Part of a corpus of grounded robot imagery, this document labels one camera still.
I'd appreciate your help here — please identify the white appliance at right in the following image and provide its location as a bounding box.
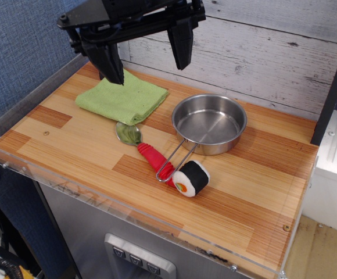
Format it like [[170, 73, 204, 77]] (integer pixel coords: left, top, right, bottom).
[[302, 110, 337, 230]]

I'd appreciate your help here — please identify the toy sushi roll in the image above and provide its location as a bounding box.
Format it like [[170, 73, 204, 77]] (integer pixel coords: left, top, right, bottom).
[[173, 160, 210, 198]]

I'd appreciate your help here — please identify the stainless steel cabinet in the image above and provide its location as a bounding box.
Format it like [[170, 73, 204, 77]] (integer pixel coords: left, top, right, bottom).
[[37, 183, 246, 278]]

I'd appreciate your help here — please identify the silver button control panel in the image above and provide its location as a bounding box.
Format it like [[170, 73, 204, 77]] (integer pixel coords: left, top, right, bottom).
[[104, 233, 177, 279]]

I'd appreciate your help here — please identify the green folded cloth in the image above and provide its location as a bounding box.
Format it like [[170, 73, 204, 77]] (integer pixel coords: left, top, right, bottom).
[[76, 70, 169, 126]]

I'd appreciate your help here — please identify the stainless steel pot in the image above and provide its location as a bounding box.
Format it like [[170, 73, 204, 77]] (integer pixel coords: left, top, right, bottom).
[[156, 94, 248, 182]]

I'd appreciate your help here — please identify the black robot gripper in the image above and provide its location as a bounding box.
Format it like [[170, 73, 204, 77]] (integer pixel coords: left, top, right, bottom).
[[57, 1, 206, 85]]

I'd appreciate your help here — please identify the red handled metal spoon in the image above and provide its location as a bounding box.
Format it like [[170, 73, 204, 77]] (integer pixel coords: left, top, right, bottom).
[[116, 122, 176, 188]]

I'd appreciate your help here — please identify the black right vertical post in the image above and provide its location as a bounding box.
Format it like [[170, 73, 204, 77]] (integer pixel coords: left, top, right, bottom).
[[310, 37, 337, 146]]

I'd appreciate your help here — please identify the clear acrylic guard rail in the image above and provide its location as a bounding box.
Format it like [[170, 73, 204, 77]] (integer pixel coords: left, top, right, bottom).
[[0, 138, 317, 278]]

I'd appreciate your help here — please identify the black cable bundle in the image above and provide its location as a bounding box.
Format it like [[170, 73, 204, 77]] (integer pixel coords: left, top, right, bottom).
[[0, 255, 24, 279]]

